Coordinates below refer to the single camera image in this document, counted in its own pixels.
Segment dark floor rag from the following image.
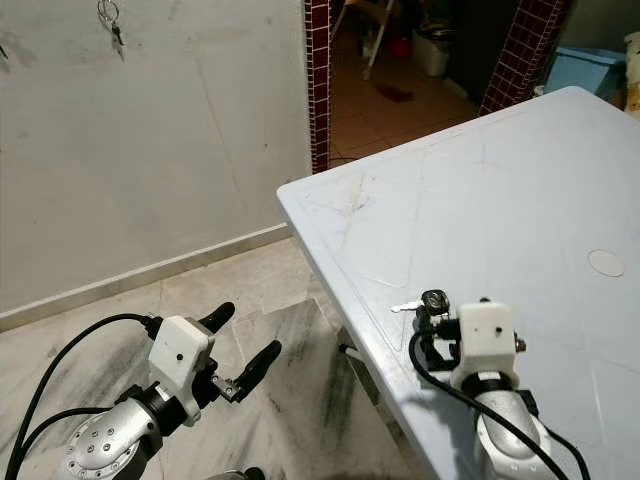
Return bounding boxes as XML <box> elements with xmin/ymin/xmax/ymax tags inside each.
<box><xmin>374</xmin><ymin>82</ymin><xmax>417</xmax><ymax>104</ymax></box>

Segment keys on large ring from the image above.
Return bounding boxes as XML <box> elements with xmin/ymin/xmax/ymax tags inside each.
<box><xmin>97</xmin><ymin>0</ymin><xmax>127</xmax><ymax>53</ymax></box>

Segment long black left arm cable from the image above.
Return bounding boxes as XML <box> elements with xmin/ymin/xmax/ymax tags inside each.
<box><xmin>5</xmin><ymin>312</ymin><xmax>166</xmax><ymax>480</ymax></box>

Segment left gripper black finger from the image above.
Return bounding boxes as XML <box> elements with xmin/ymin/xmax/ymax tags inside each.
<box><xmin>196</xmin><ymin>301</ymin><xmax>237</xmax><ymax>335</ymax></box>
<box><xmin>236</xmin><ymin>339</ymin><xmax>284</xmax><ymax>403</ymax></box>

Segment round white table cap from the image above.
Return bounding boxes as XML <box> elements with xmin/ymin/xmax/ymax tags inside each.
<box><xmin>587</xmin><ymin>248</ymin><xmax>627</xmax><ymax>279</ymax></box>

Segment white bucket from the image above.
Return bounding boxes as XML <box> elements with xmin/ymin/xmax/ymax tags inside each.
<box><xmin>409</xmin><ymin>24</ymin><xmax>457</xmax><ymax>79</ymax></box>

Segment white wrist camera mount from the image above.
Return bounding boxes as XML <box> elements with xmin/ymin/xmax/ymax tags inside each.
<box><xmin>147</xmin><ymin>314</ymin><xmax>217</xmax><ymax>399</ymax></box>
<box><xmin>453</xmin><ymin>299</ymin><xmax>527</xmax><ymax>369</ymax></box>

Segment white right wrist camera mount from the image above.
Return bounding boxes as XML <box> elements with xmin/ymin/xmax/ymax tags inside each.
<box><xmin>453</xmin><ymin>299</ymin><xmax>527</xmax><ymax>369</ymax></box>

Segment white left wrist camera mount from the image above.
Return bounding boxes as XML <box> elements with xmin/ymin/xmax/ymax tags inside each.
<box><xmin>147</xmin><ymin>314</ymin><xmax>217</xmax><ymax>399</ymax></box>

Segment yellowish object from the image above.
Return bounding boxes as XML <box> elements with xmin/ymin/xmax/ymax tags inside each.
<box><xmin>623</xmin><ymin>30</ymin><xmax>640</xmax><ymax>113</ymax></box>

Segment short black left arm cable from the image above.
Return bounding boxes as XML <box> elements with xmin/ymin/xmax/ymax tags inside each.
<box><xmin>10</xmin><ymin>405</ymin><xmax>121</xmax><ymax>480</ymax></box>

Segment white plastic table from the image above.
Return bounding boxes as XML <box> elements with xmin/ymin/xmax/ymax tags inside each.
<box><xmin>276</xmin><ymin>86</ymin><xmax>640</xmax><ymax>480</ymax></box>

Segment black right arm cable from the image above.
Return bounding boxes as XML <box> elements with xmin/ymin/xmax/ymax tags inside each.
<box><xmin>407</xmin><ymin>330</ymin><xmax>593</xmax><ymax>480</ymax></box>

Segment black-headed key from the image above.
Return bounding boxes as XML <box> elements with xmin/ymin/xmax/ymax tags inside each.
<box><xmin>390</xmin><ymin>288</ymin><xmax>452</xmax><ymax>319</ymax></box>

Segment black robot foot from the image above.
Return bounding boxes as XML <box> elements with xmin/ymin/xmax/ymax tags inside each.
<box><xmin>210</xmin><ymin>467</ymin><xmax>267</xmax><ymax>480</ymax></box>

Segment blue plastic bin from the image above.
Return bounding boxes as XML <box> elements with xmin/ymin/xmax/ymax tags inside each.
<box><xmin>544</xmin><ymin>46</ymin><xmax>627</xmax><ymax>101</ymax></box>

